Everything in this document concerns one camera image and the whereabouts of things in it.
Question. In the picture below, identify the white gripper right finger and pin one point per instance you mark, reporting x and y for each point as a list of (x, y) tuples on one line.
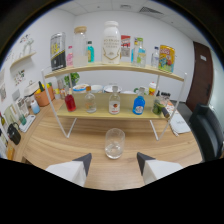
[(156, 169)]

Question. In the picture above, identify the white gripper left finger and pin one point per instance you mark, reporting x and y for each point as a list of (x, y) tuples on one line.
[(71, 170)]

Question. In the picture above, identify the glass jar of limes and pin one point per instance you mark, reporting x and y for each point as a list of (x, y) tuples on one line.
[(158, 106)]

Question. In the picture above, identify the clear bottle with white cap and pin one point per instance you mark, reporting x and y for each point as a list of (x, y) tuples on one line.
[(114, 105)]

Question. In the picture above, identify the clear glass tumbler with ice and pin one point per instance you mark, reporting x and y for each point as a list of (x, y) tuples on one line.
[(114, 146)]

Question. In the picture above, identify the white pouch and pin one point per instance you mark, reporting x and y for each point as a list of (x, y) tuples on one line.
[(180, 126)]

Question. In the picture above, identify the orange patterned book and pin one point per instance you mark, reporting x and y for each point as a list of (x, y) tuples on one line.
[(170, 107)]

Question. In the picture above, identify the white tray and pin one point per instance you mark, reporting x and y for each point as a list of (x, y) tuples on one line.
[(27, 124)]

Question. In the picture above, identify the black chair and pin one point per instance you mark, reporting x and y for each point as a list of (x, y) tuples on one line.
[(208, 131)]

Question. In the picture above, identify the blue liquid bottle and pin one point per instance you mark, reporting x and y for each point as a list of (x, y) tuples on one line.
[(139, 105)]

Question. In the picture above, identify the red liquid bottle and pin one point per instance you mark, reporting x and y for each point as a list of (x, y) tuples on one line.
[(70, 102)]

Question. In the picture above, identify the black bag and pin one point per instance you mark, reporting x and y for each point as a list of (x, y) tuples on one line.
[(13, 134)]

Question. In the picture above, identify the clear bottle with orange cap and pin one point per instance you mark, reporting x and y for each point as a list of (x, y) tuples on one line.
[(90, 103)]

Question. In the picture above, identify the light blue small bottle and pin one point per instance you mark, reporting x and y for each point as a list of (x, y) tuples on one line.
[(35, 107)]

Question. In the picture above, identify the dark spice jars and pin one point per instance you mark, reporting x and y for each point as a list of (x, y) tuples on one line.
[(165, 95)]

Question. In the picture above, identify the orange pot with utensils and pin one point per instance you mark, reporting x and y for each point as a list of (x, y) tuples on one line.
[(44, 98)]

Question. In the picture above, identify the white kettle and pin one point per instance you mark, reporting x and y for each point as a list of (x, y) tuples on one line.
[(30, 89)]

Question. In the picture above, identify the wide white bowl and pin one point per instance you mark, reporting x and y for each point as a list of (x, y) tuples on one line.
[(111, 88)]

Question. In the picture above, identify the green potted plant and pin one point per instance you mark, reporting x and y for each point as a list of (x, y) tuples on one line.
[(72, 78)]

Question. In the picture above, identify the brown door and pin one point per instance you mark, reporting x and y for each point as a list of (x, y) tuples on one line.
[(200, 76)]

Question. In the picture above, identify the two-tier wooden shelf rack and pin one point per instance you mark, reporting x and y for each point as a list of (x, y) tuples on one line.
[(110, 67)]

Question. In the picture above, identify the small clear bottle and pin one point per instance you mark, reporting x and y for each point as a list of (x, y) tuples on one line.
[(155, 59)]

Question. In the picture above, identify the small pink liquid bottle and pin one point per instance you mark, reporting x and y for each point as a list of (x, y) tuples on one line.
[(69, 58)]

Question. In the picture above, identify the green-capped clear bottle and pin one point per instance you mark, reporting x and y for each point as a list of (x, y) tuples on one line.
[(141, 55)]

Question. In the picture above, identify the small teal liquid bottle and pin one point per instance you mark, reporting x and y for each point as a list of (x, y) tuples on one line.
[(90, 53)]

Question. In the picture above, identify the clear jar with cork lid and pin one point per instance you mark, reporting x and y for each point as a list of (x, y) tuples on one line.
[(80, 46)]

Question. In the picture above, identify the large white plastic bottle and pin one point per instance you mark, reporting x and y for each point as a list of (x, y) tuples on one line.
[(110, 43)]

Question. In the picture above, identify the plant in white vase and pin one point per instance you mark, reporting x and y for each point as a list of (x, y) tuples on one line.
[(28, 43)]

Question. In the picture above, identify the ceiling air vent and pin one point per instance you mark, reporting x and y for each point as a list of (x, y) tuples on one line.
[(150, 10)]

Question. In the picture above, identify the blue and red wall poster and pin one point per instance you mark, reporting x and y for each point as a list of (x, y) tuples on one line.
[(135, 40)]

